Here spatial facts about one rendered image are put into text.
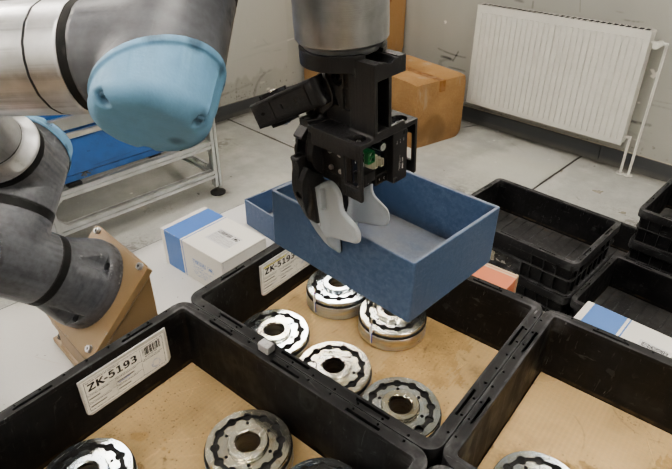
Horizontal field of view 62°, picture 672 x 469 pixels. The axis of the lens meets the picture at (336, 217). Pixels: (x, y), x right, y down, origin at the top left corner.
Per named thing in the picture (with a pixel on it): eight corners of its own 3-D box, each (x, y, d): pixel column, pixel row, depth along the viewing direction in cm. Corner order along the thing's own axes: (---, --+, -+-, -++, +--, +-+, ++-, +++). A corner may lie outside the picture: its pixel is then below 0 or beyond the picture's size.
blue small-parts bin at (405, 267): (273, 242, 66) (270, 189, 62) (359, 199, 75) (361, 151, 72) (408, 323, 54) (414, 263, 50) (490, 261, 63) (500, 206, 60)
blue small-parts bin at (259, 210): (246, 223, 139) (243, 199, 135) (293, 203, 147) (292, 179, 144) (298, 258, 126) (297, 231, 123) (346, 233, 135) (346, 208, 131)
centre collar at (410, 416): (372, 407, 71) (372, 404, 70) (397, 386, 74) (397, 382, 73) (403, 430, 68) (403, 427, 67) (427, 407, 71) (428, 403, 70)
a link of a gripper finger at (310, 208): (306, 230, 52) (299, 143, 47) (295, 224, 53) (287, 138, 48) (342, 210, 55) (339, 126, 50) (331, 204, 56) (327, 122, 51)
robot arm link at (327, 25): (270, -11, 43) (345, -30, 47) (276, 49, 45) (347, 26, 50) (339, 2, 38) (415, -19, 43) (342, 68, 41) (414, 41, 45)
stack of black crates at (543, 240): (431, 325, 189) (445, 209, 166) (480, 286, 207) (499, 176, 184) (542, 390, 165) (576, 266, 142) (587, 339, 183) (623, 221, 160)
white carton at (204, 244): (166, 262, 125) (160, 227, 120) (209, 239, 133) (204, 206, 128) (225, 299, 114) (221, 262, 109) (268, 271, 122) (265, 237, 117)
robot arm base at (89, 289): (49, 303, 99) (-6, 289, 91) (94, 229, 100) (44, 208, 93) (87, 345, 90) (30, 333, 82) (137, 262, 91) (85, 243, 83)
